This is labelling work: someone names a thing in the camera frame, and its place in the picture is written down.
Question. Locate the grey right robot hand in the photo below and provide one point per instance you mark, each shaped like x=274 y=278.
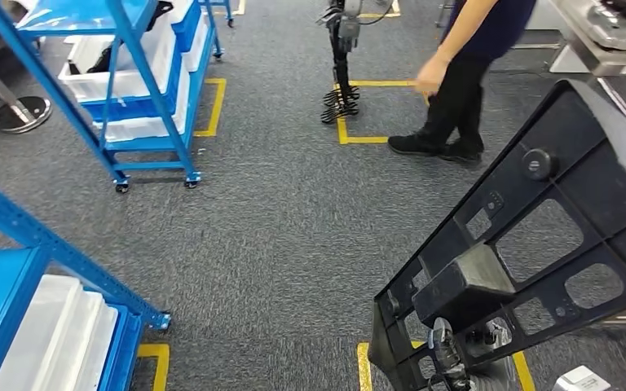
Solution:
x=480 y=378

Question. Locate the black plastic plate frame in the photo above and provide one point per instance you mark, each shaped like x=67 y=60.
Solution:
x=615 y=194

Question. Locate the person's forearm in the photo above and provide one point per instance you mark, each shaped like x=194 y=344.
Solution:
x=467 y=27

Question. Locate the grey metal part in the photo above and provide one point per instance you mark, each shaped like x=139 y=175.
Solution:
x=599 y=27

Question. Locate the black plastic part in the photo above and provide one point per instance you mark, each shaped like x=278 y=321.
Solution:
x=157 y=13

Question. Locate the blue wheeled shelf rack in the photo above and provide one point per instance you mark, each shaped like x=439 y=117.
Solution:
x=75 y=13

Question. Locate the yellow floor tape marking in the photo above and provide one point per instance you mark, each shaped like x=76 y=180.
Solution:
x=364 y=372
x=214 y=108
x=361 y=140

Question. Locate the person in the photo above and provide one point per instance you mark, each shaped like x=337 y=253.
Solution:
x=464 y=108

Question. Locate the person's hand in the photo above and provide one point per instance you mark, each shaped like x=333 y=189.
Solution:
x=432 y=73

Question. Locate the steel side table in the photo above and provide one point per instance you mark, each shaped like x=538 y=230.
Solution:
x=604 y=59

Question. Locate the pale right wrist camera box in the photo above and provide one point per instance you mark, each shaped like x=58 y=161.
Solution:
x=580 y=380

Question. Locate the chrome stanchion post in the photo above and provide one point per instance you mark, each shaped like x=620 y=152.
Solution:
x=21 y=113

